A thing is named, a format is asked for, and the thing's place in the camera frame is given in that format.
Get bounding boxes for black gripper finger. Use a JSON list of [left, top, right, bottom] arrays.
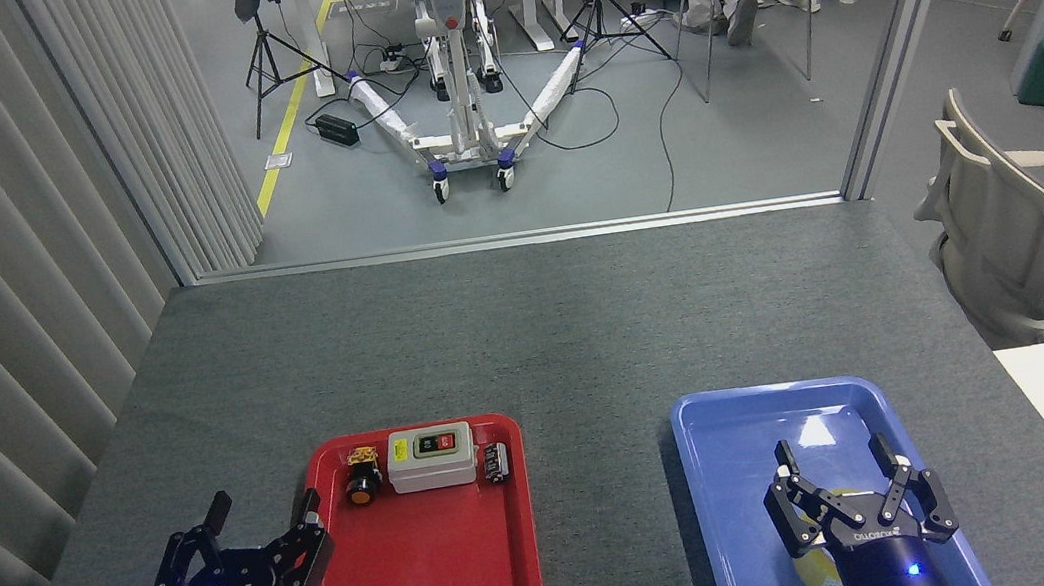
[[866, 424, 961, 551], [757, 431, 867, 561], [142, 490, 244, 586], [251, 487, 340, 586]]

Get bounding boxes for black orange push button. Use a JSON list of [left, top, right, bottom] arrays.
[[341, 444, 387, 507]]

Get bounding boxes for silver post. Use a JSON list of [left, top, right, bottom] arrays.
[[814, 0, 1013, 204]]

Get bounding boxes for grey switch box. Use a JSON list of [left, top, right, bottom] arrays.
[[383, 420, 481, 496]]

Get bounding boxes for blue plastic tray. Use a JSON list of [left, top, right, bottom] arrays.
[[668, 358, 995, 586]]

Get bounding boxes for small black switch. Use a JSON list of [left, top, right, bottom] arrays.
[[481, 441, 514, 486]]

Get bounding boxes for yellow tape roll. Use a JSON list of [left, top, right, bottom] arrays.
[[783, 488, 869, 586]]

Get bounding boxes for red plastic tray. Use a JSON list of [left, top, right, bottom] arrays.
[[250, 410, 543, 586]]

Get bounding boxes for white stand on wheels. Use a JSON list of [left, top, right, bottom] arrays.
[[335, 0, 604, 216]]

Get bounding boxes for beige office chair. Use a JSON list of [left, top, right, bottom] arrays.
[[898, 76, 1044, 359]]

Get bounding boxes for black power brick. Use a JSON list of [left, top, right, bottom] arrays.
[[314, 109, 361, 151]]

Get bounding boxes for black floor cable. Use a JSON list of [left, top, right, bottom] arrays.
[[646, 60, 703, 212]]

